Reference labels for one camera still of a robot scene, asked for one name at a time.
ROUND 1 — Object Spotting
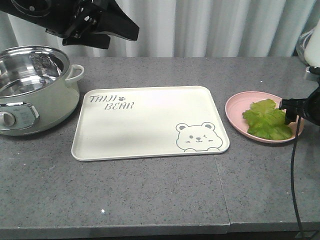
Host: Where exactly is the white curtain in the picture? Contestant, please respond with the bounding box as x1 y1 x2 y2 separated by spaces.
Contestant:
0 0 320 57

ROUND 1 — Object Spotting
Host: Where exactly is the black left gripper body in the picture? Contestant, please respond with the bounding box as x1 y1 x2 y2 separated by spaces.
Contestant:
45 0 107 39

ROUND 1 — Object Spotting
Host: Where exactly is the white rice cooker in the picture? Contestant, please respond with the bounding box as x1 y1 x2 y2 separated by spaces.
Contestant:
295 22 320 67

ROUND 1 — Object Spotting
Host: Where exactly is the black camera cable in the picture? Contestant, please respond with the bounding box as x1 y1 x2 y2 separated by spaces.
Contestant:
290 113 306 238

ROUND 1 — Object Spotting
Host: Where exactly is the cream bear serving tray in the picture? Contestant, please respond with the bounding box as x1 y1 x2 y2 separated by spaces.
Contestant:
71 85 230 162

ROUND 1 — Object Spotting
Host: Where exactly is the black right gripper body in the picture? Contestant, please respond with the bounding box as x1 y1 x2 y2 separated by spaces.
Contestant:
298 87 320 125

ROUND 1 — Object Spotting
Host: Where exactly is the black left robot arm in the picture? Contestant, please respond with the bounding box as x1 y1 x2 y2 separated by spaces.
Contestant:
0 0 140 49

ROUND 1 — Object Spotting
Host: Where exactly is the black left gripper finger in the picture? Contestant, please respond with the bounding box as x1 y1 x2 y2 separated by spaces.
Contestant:
62 34 111 49
98 0 140 41

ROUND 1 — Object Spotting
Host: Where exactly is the pink round plate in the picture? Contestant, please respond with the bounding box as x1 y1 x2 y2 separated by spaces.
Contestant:
225 91 304 144

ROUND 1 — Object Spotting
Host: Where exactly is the pale green electric pot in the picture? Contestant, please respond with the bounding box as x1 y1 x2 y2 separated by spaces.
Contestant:
0 45 84 136

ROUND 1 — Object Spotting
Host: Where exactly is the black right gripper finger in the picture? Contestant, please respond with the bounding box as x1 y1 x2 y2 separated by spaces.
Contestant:
284 107 299 125
279 98 307 110

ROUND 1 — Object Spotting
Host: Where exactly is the green lettuce leaf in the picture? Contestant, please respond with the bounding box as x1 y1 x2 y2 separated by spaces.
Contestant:
242 98 293 141

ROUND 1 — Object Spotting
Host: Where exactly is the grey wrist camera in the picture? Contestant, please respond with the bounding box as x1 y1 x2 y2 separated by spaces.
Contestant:
303 66 320 82

